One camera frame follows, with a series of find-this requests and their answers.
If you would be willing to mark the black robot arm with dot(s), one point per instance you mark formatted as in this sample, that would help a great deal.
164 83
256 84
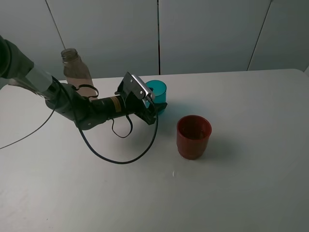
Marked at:
63 98

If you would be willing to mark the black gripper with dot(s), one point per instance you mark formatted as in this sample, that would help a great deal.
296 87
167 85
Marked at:
147 114

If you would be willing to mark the clear brown plastic bottle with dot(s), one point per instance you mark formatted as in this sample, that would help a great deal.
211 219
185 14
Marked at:
77 73

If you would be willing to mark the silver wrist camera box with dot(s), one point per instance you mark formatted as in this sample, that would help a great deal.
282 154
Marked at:
132 84

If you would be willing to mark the red plastic cup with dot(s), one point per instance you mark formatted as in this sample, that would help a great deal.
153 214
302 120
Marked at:
193 133

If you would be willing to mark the teal translucent plastic cup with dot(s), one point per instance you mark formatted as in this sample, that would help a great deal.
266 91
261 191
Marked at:
159 90

